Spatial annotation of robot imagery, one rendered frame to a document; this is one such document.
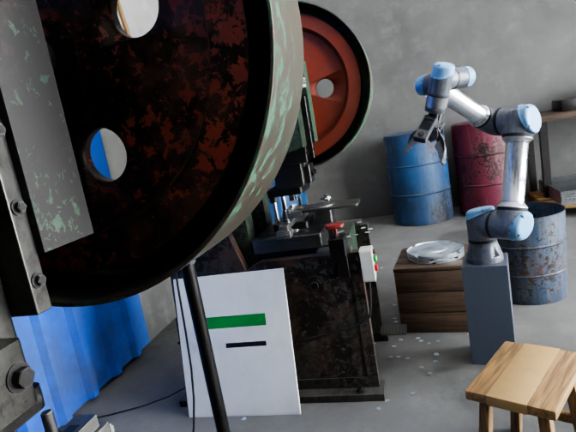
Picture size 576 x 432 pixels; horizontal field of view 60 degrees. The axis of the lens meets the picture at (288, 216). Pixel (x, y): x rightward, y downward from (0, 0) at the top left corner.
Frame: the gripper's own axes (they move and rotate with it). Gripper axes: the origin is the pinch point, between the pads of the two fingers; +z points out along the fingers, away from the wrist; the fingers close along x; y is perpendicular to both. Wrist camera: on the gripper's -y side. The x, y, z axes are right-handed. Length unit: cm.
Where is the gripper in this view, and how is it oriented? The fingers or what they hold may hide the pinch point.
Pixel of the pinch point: (423, 161)
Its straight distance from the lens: 193.6
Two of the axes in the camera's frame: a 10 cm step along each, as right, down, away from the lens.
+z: -0.6, 8.7, 4.8
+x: -8.7, -2.9, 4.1
